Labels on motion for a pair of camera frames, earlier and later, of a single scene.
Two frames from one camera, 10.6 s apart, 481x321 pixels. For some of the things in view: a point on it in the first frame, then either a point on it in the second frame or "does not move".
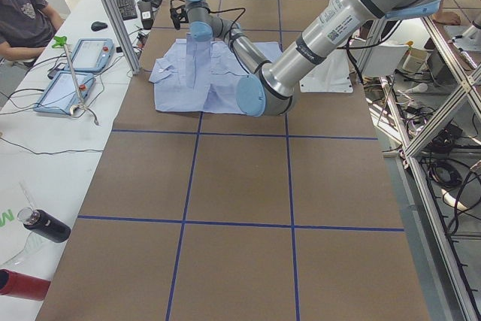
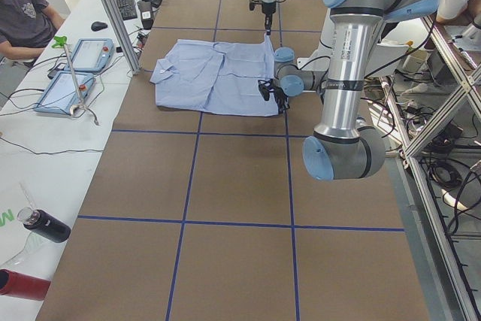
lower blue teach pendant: (62, 94) does not move
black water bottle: (44, 224) does not move
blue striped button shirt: (203, 76) does not move
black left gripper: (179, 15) → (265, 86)
